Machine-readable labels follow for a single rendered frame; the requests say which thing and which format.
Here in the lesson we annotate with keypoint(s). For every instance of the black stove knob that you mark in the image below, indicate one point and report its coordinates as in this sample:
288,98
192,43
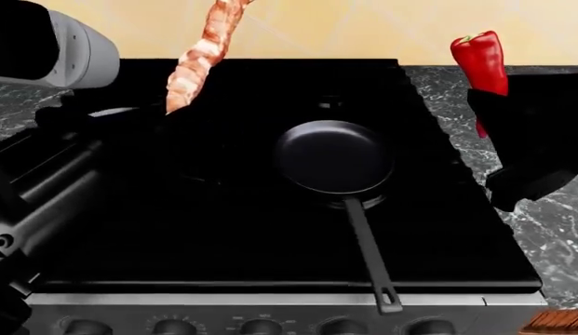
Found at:
86,328
173,328
428,328
260,328
342,328

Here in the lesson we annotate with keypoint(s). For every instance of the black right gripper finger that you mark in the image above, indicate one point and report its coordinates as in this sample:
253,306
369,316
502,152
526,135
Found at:
480,104

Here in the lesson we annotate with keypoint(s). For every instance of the red bell pepper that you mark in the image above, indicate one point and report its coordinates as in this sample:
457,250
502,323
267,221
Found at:
483,63

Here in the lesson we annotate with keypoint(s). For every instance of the black stove with steel front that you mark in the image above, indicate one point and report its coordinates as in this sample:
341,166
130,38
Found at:
251,244

